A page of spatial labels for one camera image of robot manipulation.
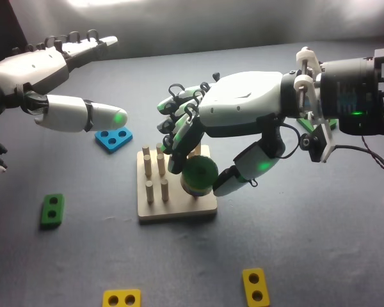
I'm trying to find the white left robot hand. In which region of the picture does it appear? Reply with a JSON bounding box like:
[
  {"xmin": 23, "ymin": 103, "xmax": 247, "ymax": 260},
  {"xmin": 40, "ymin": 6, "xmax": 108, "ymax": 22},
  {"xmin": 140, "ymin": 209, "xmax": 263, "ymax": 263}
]
[{"xmin": 0, "ymin": 29, "xmax": 129, "ymax": 134}]

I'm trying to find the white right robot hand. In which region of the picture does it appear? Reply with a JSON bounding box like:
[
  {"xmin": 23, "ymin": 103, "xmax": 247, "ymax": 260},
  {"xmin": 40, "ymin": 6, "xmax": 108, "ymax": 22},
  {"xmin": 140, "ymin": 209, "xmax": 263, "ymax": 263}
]
[{"xmin": 156, "ymin": 72, "xmax": 291, "ymax": 198}]

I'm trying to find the stack of colourful rings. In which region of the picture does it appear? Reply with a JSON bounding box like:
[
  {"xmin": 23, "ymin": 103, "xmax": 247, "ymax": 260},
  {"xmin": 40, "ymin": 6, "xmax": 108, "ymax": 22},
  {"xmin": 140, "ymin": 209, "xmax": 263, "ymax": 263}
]
[{"xmin": 180, "ymin": 155, "xmax": 219, "ymax": 196}]

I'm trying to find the green four-hole square block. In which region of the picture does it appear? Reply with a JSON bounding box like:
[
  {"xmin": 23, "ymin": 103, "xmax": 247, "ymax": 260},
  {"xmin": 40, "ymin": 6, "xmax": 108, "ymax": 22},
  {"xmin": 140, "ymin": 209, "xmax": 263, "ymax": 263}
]
[{"xmin": 296, "ymin": 116, "xmax": 339, "ymax": 130}]

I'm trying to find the blue four-hole square block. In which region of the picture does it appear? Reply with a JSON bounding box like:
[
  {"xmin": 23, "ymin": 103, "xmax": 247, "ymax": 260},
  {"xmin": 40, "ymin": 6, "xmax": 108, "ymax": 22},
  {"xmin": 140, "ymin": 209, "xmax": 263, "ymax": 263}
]
[{"xmin": 94, "ymin": 126, "xmax": 134, "ymax": 154}]

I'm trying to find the wooden peg board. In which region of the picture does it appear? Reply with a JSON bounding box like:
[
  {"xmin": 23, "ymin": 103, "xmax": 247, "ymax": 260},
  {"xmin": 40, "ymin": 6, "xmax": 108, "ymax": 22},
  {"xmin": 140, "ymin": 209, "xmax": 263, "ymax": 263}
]
[{"xmin": 136, "ymin": 143, "xmax": 219, "ymax": 224}]

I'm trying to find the green two-hole block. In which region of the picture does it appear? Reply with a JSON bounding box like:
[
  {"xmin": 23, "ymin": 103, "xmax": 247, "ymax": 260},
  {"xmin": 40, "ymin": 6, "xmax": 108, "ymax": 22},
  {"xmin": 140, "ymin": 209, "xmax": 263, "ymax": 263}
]
[{"xmin": 39, "ymin": 193, "xmax": 65, "ymax": 230}]

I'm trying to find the yellow two-hole block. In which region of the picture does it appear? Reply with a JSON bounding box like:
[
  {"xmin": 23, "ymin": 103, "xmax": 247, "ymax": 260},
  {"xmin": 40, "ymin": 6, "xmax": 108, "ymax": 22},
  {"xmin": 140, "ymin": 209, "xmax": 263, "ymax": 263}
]
[{"xmin": 242, "ymin": 267, "xmax": 271, "ymax": 307}]

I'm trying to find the yellow four-hole square block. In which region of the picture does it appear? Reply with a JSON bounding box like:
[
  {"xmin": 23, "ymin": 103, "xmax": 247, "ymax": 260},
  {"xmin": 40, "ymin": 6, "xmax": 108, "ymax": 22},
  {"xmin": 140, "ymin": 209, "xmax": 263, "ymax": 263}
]
[{"xmin": 102, "ymin": 289, "xmax": 142, "ymax": 307}]

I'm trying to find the white backdrop sheet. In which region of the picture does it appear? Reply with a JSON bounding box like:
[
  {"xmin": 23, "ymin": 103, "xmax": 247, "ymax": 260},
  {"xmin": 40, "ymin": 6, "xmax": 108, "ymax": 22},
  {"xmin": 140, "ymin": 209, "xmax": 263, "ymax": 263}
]
[{"xmin": 6, "ymin": 0, "xmax": 384, "ymax": 63}]

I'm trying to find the grey table cloth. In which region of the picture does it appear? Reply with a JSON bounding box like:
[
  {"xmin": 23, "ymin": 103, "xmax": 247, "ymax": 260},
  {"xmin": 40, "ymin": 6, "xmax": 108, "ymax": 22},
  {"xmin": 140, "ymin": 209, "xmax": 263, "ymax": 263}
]
[{"xmin": 0, "ymin": 40, "xmax": 384, "ymax": 307}]

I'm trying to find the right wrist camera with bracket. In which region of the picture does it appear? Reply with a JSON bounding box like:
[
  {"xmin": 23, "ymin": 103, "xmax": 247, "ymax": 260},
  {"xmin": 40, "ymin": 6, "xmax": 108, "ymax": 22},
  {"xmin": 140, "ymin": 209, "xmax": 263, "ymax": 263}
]
[{"xmin": 300, "ymin": 121, "xmax": 339, "ymax": 164}]

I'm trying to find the black camera cable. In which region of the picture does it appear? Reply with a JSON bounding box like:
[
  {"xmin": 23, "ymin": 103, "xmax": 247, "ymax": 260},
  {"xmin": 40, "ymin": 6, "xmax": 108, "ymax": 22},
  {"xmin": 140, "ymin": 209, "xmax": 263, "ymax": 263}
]
[{"xmin": 333, "ymin": 144, "xmax": 384, "ymax": 189}]

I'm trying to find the red twisted cable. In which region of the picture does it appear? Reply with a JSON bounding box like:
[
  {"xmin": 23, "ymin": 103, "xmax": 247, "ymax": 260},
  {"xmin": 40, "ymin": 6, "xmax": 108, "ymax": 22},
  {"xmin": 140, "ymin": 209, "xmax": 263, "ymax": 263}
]
[{"xmin": 360, "ymin": 134, "xmax": 384, "ymax": 180}]

